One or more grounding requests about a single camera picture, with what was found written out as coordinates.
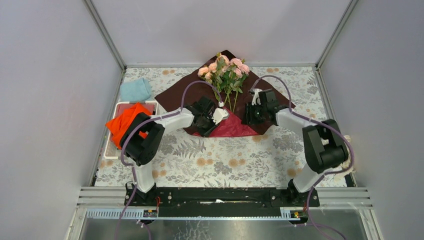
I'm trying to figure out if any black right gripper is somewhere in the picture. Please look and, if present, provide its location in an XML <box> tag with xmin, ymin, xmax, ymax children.
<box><xmin>241</xmin><ymin>102</ymin><xmax>267</xmax><ymax>125</ymax></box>

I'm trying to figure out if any dark red wrapping paper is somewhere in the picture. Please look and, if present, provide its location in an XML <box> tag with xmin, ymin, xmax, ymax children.
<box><xmin>154</xmin><ymin>49</ymin><xmax>297</xmax><ymax>138</ymax></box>

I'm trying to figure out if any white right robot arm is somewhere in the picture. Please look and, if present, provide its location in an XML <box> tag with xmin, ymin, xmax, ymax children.
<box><xmin>242</xmin><ymin>88</ymin><xmax>349</xmax><ymax>206</ymax></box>

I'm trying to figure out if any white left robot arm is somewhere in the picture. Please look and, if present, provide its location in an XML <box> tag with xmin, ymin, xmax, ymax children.
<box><xmin>119</xmin><ymin>97</ymin><xmax>230</xmax><ymax>206</ymax></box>

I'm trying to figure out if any floral patterned table mat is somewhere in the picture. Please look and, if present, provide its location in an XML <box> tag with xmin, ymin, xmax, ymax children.
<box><xmin>94</xmin><ymin>67</ymin><xmax>349</xmax><ymax>188</ymax></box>

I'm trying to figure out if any light blue cloth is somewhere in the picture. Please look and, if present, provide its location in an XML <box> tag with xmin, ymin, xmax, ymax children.
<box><xmin>119</xmin><ymin>77</ymin><xmax>152</xmax><ymax>102</ymax></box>

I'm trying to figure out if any orange cloth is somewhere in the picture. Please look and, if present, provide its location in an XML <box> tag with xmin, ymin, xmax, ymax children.
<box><xmin>105</xmin><ymin>102</ymin><xmax>155</xmax><ymax>150</ymax></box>

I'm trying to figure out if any cream ribbon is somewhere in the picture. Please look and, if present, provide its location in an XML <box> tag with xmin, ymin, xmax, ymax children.
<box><xmin>339</xmin><ymin>141</ymin><xmax>356</xmax><ymax>175</ymax></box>

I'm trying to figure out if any white perforated plastic basket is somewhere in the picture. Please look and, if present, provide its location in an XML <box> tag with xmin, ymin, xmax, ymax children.
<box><xmin>103</xmin><ymin>100</ymin><xmax>158</xmax><ymax>160</ymax></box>

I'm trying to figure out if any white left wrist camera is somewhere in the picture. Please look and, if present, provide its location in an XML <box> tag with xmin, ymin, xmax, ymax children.
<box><xmin>211</xmin><ymin>107</ymin><xmax>230</xmax><ymax>125</ymax></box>

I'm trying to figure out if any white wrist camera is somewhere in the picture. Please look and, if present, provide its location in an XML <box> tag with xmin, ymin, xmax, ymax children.
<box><xmin>249</xmin><ymin>88</ymin><xmax>263</xmax><ymax>106</ymax></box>
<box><xmin>211</xmin><ymin>107</ymin><xmax>230</xmax><ymax>125</ymax></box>

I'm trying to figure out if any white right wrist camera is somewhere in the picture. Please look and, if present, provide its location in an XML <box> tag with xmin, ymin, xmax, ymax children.
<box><xmin>249</xmin><ymin>88</ymin><xmax>263</xmax><ymax>106</ymax></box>

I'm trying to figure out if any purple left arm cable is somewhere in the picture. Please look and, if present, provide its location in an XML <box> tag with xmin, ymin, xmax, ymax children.
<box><xmin>114</xmin><ymin>80</ymin><xmax>223</xmax><ymax>240</ymax></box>

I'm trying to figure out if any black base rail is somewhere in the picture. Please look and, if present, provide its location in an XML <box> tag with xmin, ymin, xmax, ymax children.
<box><xmin>124</xmin><ymin>183</ymin><xmax>320</xmax><ymax>218</ymax></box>

